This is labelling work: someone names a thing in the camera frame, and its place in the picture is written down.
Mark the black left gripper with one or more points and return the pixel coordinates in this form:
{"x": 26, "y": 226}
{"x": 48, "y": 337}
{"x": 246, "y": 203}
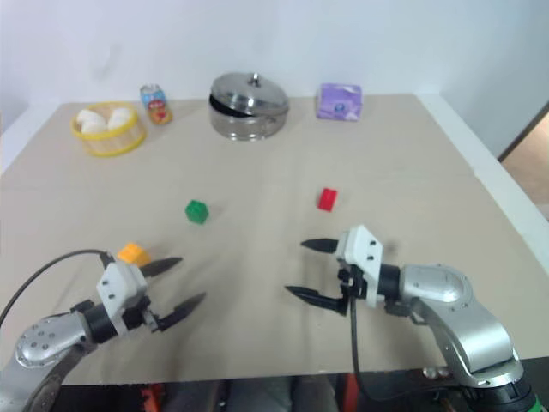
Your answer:
{"x": 138, "y": 315}

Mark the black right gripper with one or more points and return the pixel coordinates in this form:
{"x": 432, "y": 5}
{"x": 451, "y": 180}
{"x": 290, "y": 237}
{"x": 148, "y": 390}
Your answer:
{"x": 354, "y": 283}

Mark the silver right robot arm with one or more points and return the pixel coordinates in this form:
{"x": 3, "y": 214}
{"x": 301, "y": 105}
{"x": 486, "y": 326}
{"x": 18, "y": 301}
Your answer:
{"x": 463, "y": 309}

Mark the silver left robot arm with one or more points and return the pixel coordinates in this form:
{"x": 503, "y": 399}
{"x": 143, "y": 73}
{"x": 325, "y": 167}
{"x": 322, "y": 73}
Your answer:
{"x": 47, "y": 339}

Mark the yellow toy block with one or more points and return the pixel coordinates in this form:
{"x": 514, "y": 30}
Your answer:
{"x": 134, "y": 253}

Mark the red toy block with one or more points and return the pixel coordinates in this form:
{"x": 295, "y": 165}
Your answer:
{"x": 327, "y": 200}

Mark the green toy block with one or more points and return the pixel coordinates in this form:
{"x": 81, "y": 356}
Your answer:
{"x": 197, "y": 211}

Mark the beige table mat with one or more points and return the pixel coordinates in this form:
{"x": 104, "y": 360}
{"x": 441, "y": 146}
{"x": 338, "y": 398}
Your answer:
{"x": 274, "y": 180}

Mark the orange object under table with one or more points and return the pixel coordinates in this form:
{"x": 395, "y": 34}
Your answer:
{"x": 152, "y": 397}

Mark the yellow bamboo steamer basket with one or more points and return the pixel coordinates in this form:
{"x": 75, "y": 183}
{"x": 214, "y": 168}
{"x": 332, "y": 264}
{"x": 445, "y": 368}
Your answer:
{"x": 113, "y": 137}

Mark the purple tissue pack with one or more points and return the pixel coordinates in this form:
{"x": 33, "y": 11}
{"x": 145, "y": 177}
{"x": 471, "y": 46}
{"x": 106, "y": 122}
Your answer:
{"x": 339, "y": 101}

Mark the white steamed bun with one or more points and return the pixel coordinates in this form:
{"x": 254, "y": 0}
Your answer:
{"x": 90, "y": 116}
{"x": 118, "y": 118}

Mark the red printed drink can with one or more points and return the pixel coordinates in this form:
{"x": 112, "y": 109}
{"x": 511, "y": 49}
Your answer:
{"x": 156, "y": 105}

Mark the stainless steel pot lid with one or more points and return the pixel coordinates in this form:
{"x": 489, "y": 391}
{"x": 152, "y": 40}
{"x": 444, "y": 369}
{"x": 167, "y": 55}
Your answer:
{"x": 251, "y": 92}

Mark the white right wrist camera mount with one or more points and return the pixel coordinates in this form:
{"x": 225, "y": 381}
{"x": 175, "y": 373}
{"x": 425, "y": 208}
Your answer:
{"x": 362, "y": 257}

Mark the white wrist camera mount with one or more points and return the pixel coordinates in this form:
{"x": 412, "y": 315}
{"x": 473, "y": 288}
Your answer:
{"x": 120, "y": 285}
{"x": 362, "y": 257}

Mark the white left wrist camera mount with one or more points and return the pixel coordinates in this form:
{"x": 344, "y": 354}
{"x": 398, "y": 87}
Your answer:
{"x": 120, "y": 285}

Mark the red frame bar under table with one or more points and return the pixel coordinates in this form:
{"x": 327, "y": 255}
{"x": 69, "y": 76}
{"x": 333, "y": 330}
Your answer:
{"x": 349, "y": 392}

